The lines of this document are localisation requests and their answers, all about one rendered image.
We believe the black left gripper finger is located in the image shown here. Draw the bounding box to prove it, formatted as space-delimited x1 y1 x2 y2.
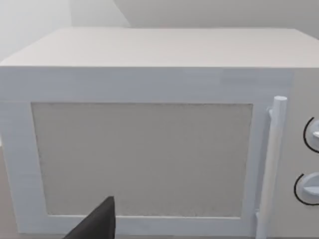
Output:
62 196 117 239

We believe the pale microwave door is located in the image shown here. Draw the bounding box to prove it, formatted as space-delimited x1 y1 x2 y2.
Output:
0 66 294 237

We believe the pale microwave oven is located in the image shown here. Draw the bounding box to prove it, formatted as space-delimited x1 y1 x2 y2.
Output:
0 28 319 239

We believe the pale microwave knob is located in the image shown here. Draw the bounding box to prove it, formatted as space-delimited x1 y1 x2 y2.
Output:
303 117 319 153
294 172 319 206

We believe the pale microwave door handle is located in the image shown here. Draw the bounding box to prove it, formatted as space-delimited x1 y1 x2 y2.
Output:
254 96 288 239

